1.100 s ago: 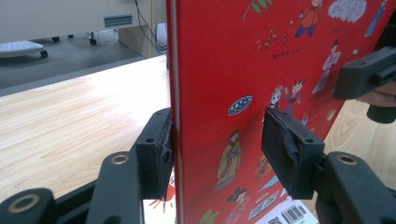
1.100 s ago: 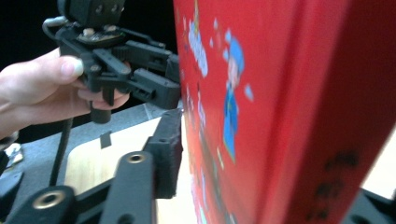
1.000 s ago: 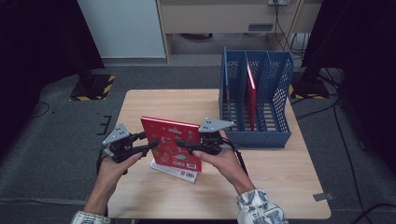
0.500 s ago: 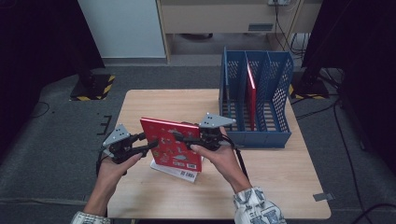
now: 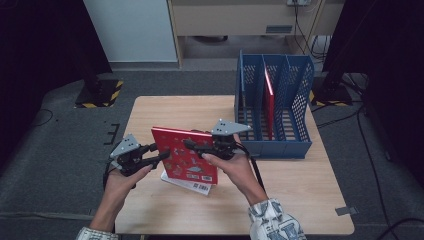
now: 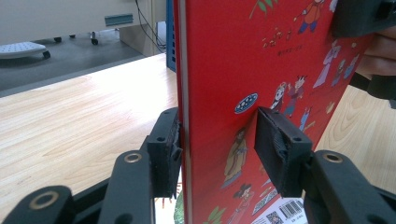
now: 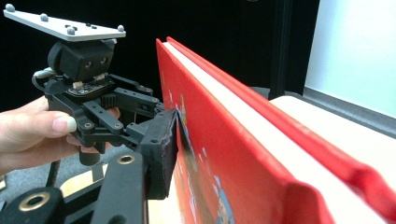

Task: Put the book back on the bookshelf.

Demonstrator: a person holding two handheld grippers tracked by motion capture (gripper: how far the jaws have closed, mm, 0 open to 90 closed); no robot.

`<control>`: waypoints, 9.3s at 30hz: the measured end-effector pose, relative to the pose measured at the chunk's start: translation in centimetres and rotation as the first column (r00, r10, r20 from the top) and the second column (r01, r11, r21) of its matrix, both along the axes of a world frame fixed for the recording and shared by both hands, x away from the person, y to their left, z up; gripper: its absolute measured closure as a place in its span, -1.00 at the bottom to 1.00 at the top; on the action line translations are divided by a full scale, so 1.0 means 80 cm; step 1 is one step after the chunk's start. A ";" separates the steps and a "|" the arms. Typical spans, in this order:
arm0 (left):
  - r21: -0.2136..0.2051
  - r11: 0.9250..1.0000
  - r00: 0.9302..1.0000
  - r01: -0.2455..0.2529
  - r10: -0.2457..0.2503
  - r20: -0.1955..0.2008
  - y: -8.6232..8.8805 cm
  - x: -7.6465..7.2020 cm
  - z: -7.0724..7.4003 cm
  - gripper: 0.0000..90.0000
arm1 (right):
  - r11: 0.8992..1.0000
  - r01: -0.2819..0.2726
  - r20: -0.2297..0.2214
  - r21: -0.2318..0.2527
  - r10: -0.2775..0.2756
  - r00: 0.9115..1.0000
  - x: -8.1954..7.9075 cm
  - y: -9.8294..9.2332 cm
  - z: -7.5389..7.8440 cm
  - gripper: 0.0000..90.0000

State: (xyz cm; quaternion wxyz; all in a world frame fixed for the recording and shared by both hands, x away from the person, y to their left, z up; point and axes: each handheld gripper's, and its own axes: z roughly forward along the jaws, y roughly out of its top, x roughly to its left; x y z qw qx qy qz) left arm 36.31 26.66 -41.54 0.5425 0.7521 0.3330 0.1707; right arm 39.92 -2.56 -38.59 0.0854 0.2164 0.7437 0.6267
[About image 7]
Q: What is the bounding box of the red hardcover book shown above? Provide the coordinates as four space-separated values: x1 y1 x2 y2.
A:
148 36 396 224

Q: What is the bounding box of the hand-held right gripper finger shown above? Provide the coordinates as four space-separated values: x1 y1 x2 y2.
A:
137 107 180 200

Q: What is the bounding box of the white panel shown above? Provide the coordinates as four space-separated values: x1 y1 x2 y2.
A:
303 0 396 119

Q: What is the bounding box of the black stand post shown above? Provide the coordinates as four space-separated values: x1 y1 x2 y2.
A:
269 0 295 101

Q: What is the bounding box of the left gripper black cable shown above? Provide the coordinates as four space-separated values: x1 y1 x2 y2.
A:
32 67 63 189

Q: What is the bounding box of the black curtain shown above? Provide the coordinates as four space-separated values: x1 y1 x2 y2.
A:
0 0 320 113

